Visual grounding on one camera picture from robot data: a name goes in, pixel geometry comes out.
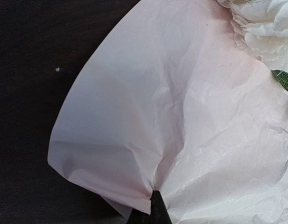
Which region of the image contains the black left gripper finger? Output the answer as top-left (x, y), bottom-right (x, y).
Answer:
top-left (127, 190), bottom-right (172, 224)

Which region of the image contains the pink wrapping paper sheet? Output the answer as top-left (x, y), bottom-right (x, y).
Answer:
top-left (48, 0), bottom-right (288, 224)

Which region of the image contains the white fake flower stem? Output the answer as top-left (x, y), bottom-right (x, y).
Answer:
top-left (218, 0), bottom-right (288, 92)

